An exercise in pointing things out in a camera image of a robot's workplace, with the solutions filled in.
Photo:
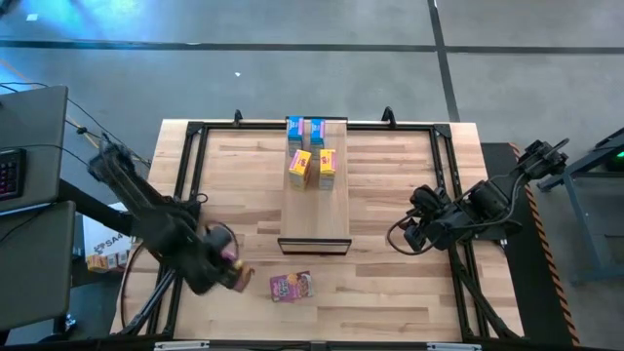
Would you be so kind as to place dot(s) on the black hazard-striped floor mat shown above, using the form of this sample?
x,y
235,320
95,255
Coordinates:
x,y
521,292

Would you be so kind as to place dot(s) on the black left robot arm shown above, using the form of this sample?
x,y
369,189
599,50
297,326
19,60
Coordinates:
x,y
161,229

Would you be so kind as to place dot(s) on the black metal table frame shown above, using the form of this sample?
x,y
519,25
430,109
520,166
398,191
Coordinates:
x,y
244,126

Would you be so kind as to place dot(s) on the magenta raisin bran cereal box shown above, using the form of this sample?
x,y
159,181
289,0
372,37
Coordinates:
x,y
245,280
291,287

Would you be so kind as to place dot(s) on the dark grey desk panel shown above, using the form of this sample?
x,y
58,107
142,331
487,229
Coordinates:
x,y
39,268

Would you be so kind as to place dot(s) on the black keyboard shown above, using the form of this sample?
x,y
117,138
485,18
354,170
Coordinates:
x,y
12,173

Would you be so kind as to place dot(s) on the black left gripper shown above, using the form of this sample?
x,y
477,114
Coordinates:
x,y
224,275

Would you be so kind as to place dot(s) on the blue-grey metal cart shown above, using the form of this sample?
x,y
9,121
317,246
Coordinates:
x,y
604,253

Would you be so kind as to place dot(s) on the yellow corn pops cereal box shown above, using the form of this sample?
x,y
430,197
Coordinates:
x,y
300,166
327,163

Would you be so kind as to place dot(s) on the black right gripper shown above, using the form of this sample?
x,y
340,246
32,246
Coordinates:
x,y
439,224

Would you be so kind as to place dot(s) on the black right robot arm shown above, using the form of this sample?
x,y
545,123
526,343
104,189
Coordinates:
x,y
487,200

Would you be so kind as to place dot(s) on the light grey desk panel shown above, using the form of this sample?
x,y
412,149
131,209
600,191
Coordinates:
x,y
34,122

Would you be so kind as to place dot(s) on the silver metal bracket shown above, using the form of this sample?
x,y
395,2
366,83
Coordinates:
x,y
180,345
453,347

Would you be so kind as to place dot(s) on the blue cereal box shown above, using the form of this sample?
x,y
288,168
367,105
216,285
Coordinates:
x,y
295,131
317,134

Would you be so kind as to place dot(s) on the white printed cardboard box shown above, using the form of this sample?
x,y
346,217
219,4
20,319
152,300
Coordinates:
x,y
100,244

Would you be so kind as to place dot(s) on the wooden shelf with black frame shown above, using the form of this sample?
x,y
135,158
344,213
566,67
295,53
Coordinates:
x,y
312,214

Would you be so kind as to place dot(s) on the black table clamp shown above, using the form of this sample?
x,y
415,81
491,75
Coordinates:
x,y
388,116
238,117

